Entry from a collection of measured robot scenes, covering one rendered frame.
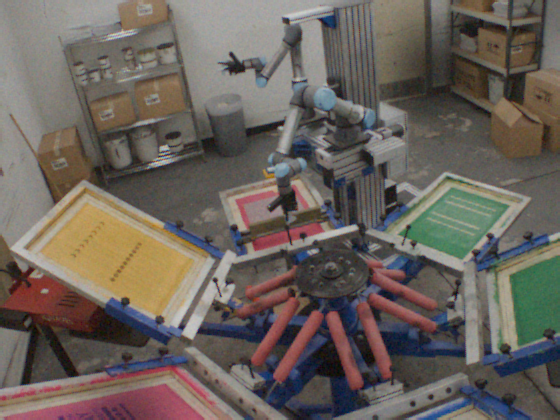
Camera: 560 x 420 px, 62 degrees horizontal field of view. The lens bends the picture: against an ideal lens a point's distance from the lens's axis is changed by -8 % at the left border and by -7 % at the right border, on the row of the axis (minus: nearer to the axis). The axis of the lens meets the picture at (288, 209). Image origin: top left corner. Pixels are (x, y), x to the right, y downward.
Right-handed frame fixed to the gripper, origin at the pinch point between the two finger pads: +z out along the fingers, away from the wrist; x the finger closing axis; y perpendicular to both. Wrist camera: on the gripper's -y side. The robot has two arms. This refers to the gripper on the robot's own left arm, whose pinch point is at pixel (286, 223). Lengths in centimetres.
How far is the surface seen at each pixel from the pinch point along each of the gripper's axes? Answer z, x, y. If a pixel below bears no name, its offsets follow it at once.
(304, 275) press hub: -25, -77, -10
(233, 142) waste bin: 86, 321, 13
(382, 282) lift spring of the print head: -18, -86, 19
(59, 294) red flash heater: -5, -17, -125
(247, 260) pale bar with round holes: 1.6, -21.4, -26.8
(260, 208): 9.7, 37.7, -7.4
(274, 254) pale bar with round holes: 2.4, -21.5, -12.6
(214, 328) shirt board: 13, -51, -52
